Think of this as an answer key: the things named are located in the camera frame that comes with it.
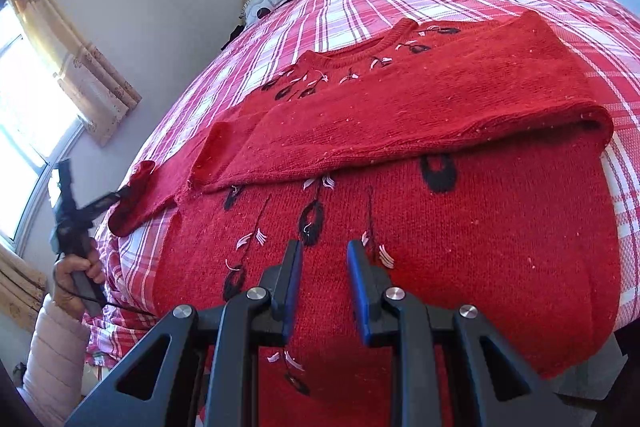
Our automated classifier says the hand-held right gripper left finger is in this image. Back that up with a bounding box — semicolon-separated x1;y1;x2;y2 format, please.
65;239;305;427

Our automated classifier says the red knitted sweater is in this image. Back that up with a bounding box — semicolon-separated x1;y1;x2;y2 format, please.
107;11;623;427

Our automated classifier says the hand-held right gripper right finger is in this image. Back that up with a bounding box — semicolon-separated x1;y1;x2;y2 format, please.
346;239;583;427

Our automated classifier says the window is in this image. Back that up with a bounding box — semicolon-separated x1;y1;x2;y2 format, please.
0;2;83;243

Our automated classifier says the dark cloth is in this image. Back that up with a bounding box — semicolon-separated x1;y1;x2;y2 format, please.
222;24;244;52

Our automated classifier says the beige curtain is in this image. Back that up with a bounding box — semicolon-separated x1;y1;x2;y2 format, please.
0;242;48;333
10;0;143;148

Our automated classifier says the person's left forearm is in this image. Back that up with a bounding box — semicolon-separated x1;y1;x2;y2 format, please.
22;294;91;425

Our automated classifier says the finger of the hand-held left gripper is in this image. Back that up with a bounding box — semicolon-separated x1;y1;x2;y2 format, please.
75;187;133;223

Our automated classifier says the black cable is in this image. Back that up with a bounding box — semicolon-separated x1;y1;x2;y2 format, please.
100;299;156;315

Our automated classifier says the person's left hand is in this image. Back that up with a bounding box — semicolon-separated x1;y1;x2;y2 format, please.
52;239;107;320

